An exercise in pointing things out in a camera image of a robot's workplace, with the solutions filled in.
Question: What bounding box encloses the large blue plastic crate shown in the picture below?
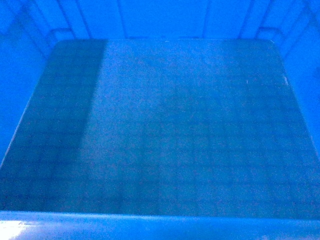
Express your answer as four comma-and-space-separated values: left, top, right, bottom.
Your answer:
0, 0, 320, 240

